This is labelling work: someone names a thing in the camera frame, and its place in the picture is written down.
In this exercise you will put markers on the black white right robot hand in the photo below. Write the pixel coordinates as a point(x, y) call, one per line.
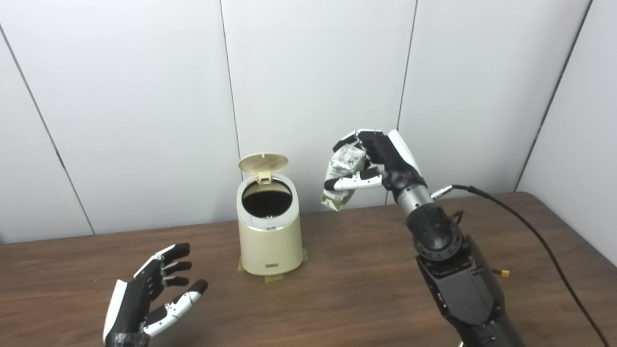
point(397, 166)

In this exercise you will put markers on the cream-colored trash bin body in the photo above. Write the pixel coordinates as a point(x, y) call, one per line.
point(271, 248)

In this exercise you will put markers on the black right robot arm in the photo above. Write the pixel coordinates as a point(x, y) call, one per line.
point(458, 284)

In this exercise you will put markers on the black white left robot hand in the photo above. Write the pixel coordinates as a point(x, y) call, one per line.
point(130, 308)

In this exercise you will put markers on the white green milk carton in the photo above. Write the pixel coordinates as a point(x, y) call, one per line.
point(344, 161)

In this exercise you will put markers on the round cream bin lid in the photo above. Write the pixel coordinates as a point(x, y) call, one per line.
point(263, 162)

